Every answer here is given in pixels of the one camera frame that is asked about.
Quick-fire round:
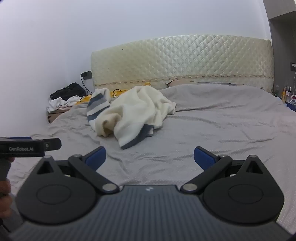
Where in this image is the black cable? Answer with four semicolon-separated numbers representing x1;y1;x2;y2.
81;77;94;96

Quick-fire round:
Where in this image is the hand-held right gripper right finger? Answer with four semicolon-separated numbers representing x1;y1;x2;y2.
180;146;266;193

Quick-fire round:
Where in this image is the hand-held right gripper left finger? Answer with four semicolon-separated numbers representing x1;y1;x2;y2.
35;146;120;194

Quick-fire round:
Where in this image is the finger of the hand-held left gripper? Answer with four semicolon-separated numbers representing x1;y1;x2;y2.
44;138;62;151

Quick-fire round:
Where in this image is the group of small bottles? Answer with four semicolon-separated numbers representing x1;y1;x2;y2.
273;85;296;103

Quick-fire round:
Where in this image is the wooden nightstand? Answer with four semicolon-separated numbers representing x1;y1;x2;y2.
47;107;72;124

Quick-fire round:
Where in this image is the black cloth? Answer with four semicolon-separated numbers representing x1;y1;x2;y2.
50;83;86;101

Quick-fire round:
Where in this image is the cream quilted headboard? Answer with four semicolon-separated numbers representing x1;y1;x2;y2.
91;35;274;93

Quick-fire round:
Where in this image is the white blue-striped fleece blanket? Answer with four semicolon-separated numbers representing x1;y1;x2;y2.
87;86;176;150

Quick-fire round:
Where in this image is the yellow cloth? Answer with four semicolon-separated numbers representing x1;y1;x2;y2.
77;82;153;103

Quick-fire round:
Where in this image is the white crumpled cloth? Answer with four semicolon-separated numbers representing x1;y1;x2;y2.
47;95;81;113

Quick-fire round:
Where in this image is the grey bed sheet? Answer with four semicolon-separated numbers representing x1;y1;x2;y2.
7;83;296;234

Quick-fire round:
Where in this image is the person's left hand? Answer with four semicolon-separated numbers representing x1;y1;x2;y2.
0;179;12;218

